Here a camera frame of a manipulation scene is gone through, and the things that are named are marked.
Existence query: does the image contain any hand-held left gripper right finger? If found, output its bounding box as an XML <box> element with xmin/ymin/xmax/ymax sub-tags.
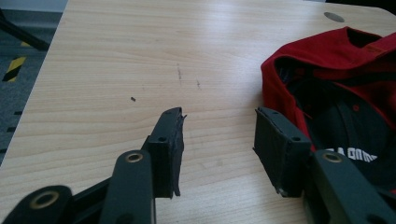
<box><xmin>252</xmin><ymin>106</ymin><xmax>313</xmax><ymax>198</ymax></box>

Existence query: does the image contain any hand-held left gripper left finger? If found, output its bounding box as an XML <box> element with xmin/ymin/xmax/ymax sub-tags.
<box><xmin>141</xmin><ymin>106</ymin><xmax>188</xmax><ymax>200</ymax></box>

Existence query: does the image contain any red and black baseball cap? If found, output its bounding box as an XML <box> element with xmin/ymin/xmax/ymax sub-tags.
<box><xmin>261</xmin><ymin>25</ymin><xmax>396</xmax><ymax>197</ymax></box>

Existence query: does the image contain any grey round table grommet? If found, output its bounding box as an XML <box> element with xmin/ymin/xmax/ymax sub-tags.
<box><xmin>323</xmin><ymin>11</ymin><xmax>346</xmax><ymax>23</ymax></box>

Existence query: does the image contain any yellow and black floor tape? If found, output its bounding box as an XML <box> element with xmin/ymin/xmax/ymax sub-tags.
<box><xmin>1</xmin><ymin>55</ymin><xmax>28</xmax><ymax>83</ymax></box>

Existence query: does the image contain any black metal stand leg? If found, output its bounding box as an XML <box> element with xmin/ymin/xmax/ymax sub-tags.
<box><xmin>0</xmin><ymin>8</ymin><xmax>50</xmax><ymax>52</ymax></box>

